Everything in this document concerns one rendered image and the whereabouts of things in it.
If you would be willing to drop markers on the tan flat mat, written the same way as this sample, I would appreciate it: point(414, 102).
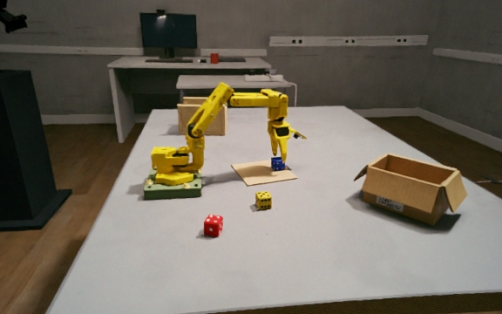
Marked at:
point(261, 172)

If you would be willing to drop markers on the yellow die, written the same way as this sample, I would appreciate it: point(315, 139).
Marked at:
point(263, 200)

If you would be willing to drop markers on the red die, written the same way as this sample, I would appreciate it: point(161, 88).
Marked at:
point(213, 225)

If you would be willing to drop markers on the dark blue die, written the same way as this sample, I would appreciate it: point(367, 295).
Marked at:
point(277, 164)

